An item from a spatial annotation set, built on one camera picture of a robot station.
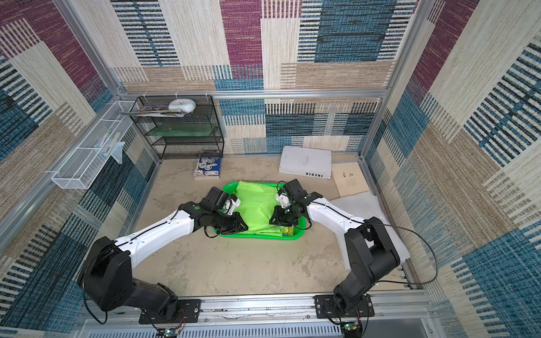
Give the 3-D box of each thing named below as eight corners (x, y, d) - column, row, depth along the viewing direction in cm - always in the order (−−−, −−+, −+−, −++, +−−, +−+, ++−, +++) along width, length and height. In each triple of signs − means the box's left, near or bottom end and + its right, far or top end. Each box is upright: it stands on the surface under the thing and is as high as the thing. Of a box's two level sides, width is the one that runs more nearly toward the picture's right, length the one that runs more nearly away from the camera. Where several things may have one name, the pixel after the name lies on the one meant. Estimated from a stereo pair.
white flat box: (278, 174, 114) (278, 169, 111) (282, 150, 126) (283, 145, 123) (330, 180, 111) (331, 175, 108) (329, 154, 123) (331, 149, 120)
